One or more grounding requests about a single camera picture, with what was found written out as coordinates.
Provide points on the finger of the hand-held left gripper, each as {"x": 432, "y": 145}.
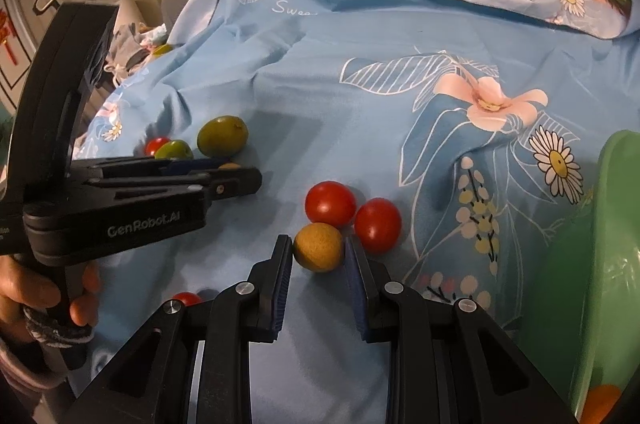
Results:
{"x": 235, "y": 184}
{"x": 190, "y": 164}

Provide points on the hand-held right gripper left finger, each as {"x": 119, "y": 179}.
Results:
{"x": 281, "y": 294}

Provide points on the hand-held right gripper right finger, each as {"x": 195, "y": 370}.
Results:
{"x": 356, "y": 294}

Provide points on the large green plum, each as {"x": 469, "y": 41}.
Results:
{"x": 222, "y": 135}

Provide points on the tan round longan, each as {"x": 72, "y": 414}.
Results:
{"x": 229, "y": 165}
{"x": 318, "y": 247}

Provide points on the red cherry tomato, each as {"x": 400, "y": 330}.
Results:
{"x": 377, "y": 224}
{"x": 186, "y": 299}
{"x": 330, "y": 204}
{"x": 156, "y": 145}

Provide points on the green plastic bowl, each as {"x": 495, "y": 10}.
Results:
{"x": 575, "y": 279}

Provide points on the person's left forearm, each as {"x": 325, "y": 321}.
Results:
{"x": 25, "y": 369}

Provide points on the person's left hand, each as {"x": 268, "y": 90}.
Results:
{"x": 20, "y": 286}

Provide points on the pile of pale clothes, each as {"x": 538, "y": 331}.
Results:
{"x": 130, "y": 49}

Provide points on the blue floral bed sheet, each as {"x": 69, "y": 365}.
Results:
{"x": 325, "y": 79}

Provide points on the grey knit wrist band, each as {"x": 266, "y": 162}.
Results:
{"x": 55, "y": 334}

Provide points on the orange tangerine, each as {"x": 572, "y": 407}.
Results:
{"x": 600, "y": 404}

